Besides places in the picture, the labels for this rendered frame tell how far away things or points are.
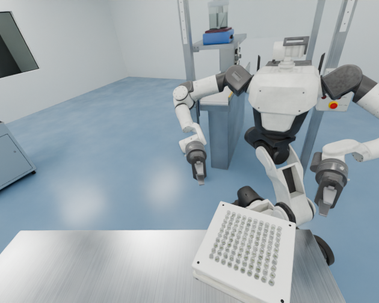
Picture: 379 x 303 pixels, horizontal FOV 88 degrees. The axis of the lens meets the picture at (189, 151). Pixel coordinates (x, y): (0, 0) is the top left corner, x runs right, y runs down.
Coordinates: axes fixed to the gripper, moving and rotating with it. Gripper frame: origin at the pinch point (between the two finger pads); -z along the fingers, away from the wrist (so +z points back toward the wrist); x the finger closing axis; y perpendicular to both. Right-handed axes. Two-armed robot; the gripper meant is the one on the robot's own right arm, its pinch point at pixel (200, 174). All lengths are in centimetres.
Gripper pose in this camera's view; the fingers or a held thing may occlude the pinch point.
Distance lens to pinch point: 75.7
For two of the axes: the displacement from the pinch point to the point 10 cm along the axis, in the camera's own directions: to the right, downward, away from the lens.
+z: -1.0, -5.7, 8.2
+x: 1.1, 8.1, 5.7
